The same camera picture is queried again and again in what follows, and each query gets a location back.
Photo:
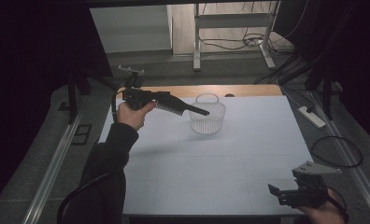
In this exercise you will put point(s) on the person's left hand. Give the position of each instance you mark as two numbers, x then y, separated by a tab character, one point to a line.
131	118

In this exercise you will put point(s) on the white plastic basket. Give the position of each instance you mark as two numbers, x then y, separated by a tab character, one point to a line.
207	123

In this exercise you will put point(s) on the person's right hand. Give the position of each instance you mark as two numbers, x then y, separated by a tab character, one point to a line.
326	214

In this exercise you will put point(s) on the white table mat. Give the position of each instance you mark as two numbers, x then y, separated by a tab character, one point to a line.
220	171

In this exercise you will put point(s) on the white metal desk frame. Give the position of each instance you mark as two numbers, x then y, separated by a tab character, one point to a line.
197	40

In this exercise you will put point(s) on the white power strip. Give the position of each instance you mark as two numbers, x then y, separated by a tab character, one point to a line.
312	117

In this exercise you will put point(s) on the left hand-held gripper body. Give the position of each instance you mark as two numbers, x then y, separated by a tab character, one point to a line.
136	98

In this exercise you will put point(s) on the aluminium rail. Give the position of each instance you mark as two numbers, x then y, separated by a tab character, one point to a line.
348	149
54	168

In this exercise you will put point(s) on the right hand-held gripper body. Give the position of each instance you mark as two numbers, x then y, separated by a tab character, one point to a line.
307	196

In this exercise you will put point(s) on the black metal stand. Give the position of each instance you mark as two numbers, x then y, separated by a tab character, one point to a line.
328	93
71	96

